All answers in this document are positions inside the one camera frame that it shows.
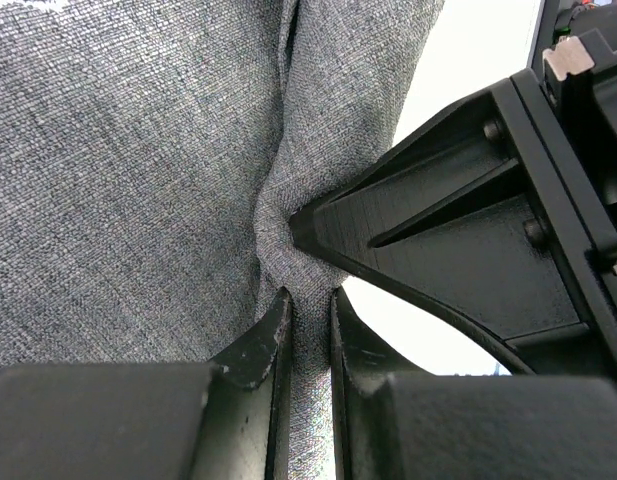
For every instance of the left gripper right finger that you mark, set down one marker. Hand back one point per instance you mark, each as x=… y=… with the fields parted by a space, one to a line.
x=393 y=420

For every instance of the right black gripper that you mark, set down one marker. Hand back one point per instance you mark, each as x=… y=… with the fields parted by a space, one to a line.
x=576 y=123

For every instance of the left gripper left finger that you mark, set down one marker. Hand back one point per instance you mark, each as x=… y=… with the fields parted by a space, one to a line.
x=226 y=418

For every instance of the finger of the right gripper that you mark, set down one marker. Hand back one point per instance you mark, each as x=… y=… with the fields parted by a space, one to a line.
x=443 y=221

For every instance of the grey cloth napkin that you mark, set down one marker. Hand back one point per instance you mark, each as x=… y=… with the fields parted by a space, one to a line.
x=151 y=154

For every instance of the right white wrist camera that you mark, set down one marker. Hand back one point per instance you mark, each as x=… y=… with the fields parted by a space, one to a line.
x=567 y=58

